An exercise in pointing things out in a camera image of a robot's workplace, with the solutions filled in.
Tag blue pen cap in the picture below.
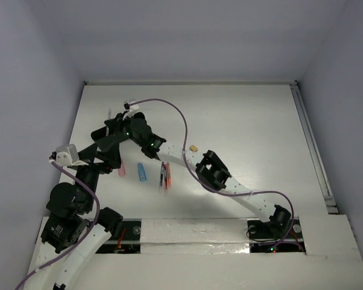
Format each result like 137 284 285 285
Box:
137 163 147 182

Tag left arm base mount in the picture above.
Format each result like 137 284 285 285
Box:
96 219 142 254

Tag red clear pen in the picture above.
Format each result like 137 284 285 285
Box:
165 162 172 195

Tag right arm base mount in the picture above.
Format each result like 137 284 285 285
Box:
246 218 306 254

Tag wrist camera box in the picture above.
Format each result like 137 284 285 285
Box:
49 144 88 167
123 99 139 120

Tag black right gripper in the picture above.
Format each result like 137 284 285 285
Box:
105 111 144 147

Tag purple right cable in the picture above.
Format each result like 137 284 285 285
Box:
136 98 294 251

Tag pink pen cap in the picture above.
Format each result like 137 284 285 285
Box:
118 161 126 177

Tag black gel pen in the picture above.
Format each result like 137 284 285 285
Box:
159 161 165 193

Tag white refill pen red end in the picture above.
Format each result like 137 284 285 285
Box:
105 108 112 136

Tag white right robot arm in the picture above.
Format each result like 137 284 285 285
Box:
91 112 293 237

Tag yellow eraser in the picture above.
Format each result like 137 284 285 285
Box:
189 145 198 152

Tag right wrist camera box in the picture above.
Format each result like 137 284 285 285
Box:
123 99 139 120

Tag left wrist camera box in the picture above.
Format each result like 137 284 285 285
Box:
49 144 88 167

